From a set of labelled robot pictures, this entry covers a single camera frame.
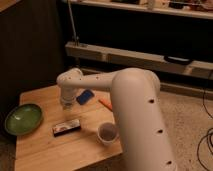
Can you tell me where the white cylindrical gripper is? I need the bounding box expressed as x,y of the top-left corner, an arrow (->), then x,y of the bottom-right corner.
60,88 -> 77,110

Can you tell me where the black whiteboard eraser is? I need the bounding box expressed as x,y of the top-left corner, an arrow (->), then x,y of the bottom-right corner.
52,119 -> 81,137

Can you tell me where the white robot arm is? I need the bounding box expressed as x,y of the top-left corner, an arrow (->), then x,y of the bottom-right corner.
57,68 -> 178,171

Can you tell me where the blue rectangular sponge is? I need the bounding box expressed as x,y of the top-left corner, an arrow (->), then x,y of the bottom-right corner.
76,89 -> 94,105

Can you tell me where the orange marker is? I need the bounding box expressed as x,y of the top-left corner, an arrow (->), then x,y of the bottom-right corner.
99,99 -> 113,111

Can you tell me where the green bowl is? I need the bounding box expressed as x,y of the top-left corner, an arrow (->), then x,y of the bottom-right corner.
4,104 -> 43,136

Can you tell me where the white paper cup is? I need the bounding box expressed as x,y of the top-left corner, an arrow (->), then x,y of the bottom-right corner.
97,122 -> 119,146

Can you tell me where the metal pole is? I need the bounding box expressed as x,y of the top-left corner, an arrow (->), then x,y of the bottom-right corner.
67,0 -> 79,46

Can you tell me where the wooden shelf unit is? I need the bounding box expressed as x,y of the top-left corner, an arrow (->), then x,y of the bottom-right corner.
66,0 -> 213,78

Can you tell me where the black handle on shelf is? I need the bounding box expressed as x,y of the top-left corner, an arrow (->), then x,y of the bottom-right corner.
164,56 -> 193,65

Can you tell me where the black cable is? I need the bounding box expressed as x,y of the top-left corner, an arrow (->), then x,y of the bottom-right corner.
196,69 -> 213,171

